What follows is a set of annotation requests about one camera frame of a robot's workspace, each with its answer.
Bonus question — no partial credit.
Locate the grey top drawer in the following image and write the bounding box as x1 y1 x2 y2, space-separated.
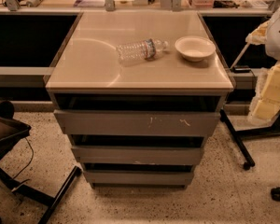
54 110 219 136

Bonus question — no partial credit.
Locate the black stand left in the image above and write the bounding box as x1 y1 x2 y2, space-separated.
0 101 81 224

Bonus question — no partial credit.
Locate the white stick with black base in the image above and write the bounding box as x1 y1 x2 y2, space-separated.
230 43 250 71

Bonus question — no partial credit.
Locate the grey drawer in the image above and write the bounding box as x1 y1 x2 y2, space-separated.
54 110 219 136
72 146 203 165
84 171 194 186

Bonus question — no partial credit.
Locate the grey drawer cabinet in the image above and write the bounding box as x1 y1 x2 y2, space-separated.
45 10 235 190

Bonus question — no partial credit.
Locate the grey bottom drawer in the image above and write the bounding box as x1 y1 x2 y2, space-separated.
84 171 194 186

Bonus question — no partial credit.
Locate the black cable on floor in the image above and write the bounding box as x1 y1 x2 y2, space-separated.
11 137 35 180

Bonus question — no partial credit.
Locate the black wheeled stand right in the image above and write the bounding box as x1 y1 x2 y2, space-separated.
220 109 280 170

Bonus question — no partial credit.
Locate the white bowl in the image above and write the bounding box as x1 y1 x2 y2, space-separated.
175 35 216 62

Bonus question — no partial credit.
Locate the clear plastic water bottle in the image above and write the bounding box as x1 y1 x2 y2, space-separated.
116 38 169 63

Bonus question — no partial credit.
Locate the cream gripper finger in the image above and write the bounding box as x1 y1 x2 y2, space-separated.
260 62 280 104
250 99 280 120

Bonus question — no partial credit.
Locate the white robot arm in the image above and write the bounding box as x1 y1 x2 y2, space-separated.
249 7 280 123

